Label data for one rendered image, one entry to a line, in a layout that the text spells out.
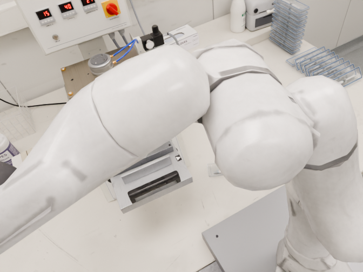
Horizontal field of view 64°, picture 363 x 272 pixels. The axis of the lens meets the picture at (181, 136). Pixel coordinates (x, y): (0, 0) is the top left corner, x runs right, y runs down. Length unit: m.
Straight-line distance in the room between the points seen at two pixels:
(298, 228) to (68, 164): 0.53
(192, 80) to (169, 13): 1.44
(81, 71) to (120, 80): 0.78
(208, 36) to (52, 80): 0.87
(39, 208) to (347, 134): 0.38
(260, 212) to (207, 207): 0.18
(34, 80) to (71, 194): 1.38
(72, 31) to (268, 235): 0.92
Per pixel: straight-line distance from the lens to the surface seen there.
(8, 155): 1.38
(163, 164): 0.87
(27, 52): 1.61
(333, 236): 0.57
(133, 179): 0.87
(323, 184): 0.49
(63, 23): 1.12
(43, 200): 0.34
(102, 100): 0.32
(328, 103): 0.39
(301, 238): 0.73
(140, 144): 0.32
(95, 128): 0.32
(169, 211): 1.05
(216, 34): 1.73
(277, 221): 0.98
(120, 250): 1.04
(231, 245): 0.94
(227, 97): 0.33
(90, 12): 1.11
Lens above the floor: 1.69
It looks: 49 degrees down
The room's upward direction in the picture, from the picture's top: 11 degrees counter-clockwise
